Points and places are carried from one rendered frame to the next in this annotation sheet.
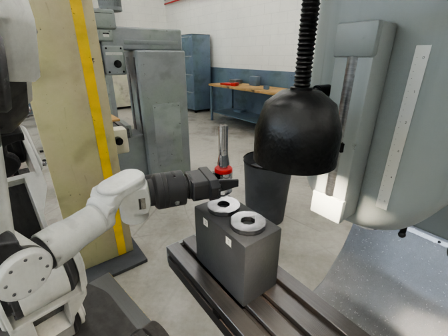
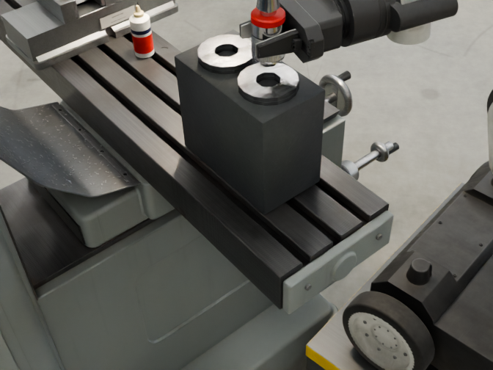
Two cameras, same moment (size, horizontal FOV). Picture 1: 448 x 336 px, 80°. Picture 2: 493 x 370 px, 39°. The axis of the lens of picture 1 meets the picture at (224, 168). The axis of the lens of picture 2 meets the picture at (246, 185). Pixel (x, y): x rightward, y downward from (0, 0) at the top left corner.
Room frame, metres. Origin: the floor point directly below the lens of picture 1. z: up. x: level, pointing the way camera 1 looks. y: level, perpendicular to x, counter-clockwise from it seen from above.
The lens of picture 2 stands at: (1.46, -0.04, 1.74)
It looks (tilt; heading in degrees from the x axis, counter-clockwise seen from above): 44 degrees down; 180
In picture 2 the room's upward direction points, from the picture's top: 2 degrees counter-clockwise
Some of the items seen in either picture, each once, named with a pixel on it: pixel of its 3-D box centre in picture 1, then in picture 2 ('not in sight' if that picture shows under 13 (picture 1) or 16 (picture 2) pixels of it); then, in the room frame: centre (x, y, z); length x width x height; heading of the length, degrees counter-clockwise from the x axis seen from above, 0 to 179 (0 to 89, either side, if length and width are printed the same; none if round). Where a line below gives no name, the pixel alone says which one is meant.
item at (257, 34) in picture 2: (223, 181); (268, 37); (0.64, 0.00, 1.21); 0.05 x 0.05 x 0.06
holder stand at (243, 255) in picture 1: (234, 243); (249, 117); (0.60, -0.03, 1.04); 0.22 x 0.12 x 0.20; 37
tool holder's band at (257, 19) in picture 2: (223, 169); (268, 15); (0.64, 0.00, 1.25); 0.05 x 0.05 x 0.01
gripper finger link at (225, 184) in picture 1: (227, 185); (259, 24); (0.61, -0.01, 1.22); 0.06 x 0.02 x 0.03; 112
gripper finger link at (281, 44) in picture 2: not in sight; (278, 47); (0.67, 0.01, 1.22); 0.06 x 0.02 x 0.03; 112
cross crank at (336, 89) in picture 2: not in sight; (325, 101); (0.05, 0.17, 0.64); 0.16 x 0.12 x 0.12; 127
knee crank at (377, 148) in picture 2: not in sight; (368, 158); (0.14, 0.28, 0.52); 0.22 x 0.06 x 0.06; 127
